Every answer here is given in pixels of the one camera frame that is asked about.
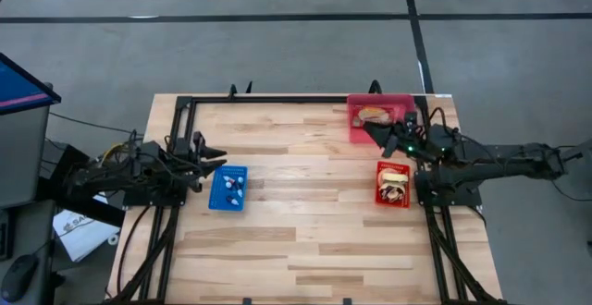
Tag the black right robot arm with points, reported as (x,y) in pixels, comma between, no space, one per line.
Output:
(499,166)

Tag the white tape roll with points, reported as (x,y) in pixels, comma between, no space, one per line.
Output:
(113,239)

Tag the black equipment box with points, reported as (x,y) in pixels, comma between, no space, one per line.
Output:
(60,157)

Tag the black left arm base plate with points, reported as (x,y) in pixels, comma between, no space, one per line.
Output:
(139,199)

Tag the black aluminium table frame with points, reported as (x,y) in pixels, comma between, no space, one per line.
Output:
(300,99)

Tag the blue plastic basket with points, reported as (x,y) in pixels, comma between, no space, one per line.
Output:
(219,203)

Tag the red plastic basket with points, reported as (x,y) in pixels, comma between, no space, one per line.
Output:
(380,203)

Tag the pink translucent plastic bin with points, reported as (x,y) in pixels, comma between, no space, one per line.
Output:
(356,134)

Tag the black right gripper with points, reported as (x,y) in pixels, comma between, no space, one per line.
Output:
(414,138)

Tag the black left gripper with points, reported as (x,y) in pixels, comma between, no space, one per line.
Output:
(187,162)

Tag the black computer mouse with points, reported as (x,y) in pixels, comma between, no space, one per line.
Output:
(18,277)

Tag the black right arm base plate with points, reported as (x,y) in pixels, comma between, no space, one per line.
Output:
(462,199)

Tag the black keyboard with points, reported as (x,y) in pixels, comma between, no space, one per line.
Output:
(5,235)

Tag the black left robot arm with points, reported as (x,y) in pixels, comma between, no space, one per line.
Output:
(106,178)

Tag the grey floor object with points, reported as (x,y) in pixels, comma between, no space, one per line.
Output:
(583,150)

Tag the white printed paper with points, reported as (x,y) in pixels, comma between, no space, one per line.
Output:
(78,235)

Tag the blue screen monitor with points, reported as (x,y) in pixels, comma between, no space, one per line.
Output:
(18,88)

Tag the red snack package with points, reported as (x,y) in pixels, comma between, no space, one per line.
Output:
(373,114)

